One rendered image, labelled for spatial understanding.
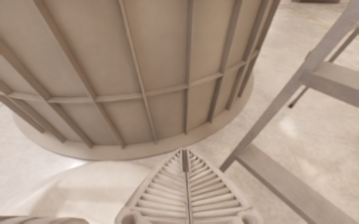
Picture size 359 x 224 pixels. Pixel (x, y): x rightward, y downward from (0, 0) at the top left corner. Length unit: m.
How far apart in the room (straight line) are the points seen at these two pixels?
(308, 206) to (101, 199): 0.58
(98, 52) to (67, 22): 0.10
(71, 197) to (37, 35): 0.47
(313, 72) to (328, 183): 0.78
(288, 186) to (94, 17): 0.73
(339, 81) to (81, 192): 0.65
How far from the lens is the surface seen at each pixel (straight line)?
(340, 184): 1.13
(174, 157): 0.16
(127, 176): 0.45
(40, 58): 0.64
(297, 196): 0.57
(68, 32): 0.54
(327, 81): 0.40
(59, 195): 0.55
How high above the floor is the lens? 0.76
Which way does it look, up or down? 47 degrees down
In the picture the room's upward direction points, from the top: 1 degrees counter-clockwise
